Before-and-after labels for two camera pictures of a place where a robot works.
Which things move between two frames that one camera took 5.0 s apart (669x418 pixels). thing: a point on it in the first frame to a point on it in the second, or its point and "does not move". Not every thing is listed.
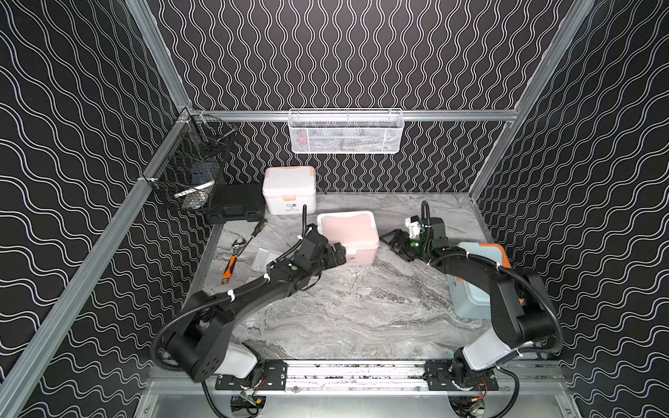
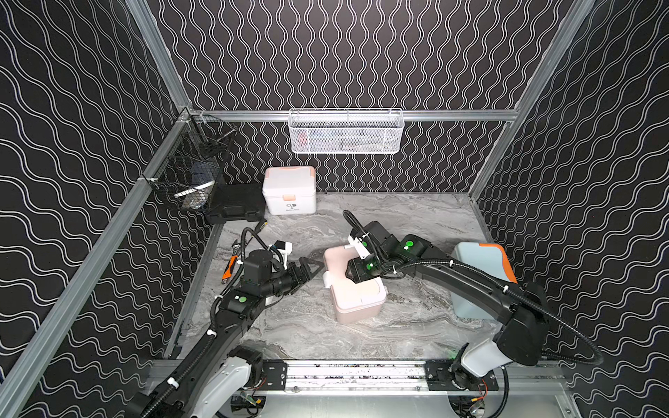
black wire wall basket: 194,165 does not move
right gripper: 395,235 to 355,273
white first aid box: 287,188 does not move
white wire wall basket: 346,131 does not move
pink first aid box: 357,231 to 354,301
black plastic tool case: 238,202 does not move
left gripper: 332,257 to 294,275
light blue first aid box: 469,300 does not move
